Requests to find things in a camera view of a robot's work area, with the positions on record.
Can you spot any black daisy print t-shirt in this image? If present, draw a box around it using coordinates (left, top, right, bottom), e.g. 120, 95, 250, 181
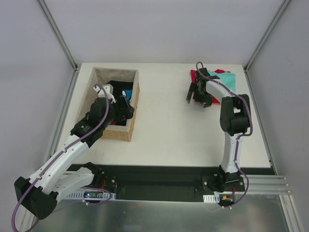
108, 80, 133, 125

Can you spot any red t-shirt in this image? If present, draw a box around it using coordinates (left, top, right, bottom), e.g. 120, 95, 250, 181
191, 68, 220, 104

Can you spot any teal t-shirt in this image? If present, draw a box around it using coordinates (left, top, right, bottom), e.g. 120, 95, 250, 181
209, 69, 236, 92

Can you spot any wicker basket with liner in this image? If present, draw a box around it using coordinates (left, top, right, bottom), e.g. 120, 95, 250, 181
75, 67, 141, 143

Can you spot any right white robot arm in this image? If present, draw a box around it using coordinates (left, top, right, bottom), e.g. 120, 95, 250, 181
186, 68, 253, 192

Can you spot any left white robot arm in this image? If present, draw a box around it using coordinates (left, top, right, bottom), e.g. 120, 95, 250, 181
14, 95, 135, 220

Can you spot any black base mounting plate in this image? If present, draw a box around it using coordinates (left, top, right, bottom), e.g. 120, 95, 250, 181
65, 164, 247, 201

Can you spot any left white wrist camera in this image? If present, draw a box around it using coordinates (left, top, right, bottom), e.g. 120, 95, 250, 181
93, 84, 116, 103

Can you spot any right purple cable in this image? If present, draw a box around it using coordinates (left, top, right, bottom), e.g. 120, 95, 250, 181
196, 61, 254, 210

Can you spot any purple cable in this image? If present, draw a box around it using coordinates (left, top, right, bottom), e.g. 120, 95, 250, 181
196, 61, 254, 210
11, 83, 114, 232

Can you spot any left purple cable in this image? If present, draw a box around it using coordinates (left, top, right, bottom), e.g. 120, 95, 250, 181
11, 83, 114, 232

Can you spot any left aluminium frame post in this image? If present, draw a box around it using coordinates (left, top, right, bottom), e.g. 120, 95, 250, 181
36, 0, 78, 71

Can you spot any aluminium frame post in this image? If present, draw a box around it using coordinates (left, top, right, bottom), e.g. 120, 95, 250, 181
36, 0, 78, 71
244, 0, 293, 73

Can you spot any left white cable duct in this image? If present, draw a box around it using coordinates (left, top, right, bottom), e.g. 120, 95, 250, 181
64, 189, 116, 201

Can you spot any white cable duct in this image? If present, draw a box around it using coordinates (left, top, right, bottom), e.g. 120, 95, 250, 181
64, 189, 116, 201
203, 194, 220, 203

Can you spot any right aluminium frame post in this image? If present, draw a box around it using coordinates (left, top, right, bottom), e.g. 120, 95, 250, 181
244, 0, 293, 73

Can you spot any right white cable duct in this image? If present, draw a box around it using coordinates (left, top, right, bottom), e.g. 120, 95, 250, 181
203, 194, 220, 203

